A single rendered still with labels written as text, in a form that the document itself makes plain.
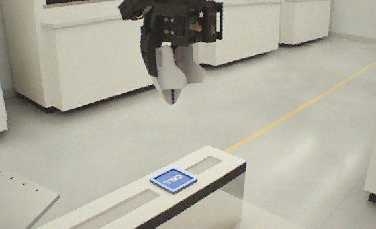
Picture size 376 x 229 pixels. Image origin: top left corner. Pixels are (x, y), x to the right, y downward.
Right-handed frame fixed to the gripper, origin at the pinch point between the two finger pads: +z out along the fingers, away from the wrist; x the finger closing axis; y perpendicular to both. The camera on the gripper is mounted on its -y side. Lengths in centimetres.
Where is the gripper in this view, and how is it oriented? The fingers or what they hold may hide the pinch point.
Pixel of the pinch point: (168, 95)
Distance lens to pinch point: 54.5
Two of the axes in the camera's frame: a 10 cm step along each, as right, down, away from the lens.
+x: 6.8, -2.7, 6.8
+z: 0.0, 9.3, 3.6
